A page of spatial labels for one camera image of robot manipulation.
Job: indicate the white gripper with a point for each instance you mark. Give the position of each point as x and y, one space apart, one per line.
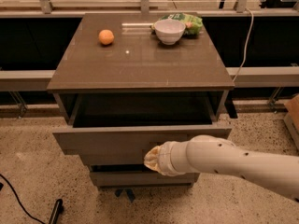
165 159

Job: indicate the grey top drawer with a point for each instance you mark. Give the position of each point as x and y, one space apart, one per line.
119 129

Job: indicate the grey drawer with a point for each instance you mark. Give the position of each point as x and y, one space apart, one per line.
135 175
119 129

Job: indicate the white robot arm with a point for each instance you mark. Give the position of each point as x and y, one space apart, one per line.
213 155

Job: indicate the grey middle drawer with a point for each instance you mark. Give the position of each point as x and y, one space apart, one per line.
135 175

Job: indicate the grey drawer cabinet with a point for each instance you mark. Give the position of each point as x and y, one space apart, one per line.
137 62

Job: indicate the blue tape cross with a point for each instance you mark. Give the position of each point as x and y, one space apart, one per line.
128 192

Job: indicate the black cylindrical object on floor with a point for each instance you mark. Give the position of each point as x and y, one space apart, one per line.
56 211

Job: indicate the white bowl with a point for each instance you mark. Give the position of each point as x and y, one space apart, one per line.
169 31

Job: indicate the orange fruit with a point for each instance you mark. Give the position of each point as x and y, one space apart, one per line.
106 37

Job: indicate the green snack bag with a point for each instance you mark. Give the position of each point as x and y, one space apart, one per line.
193 23

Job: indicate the cardboard box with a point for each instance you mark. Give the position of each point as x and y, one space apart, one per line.
292 118

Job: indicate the metal railing frame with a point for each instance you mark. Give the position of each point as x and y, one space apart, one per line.
243 77

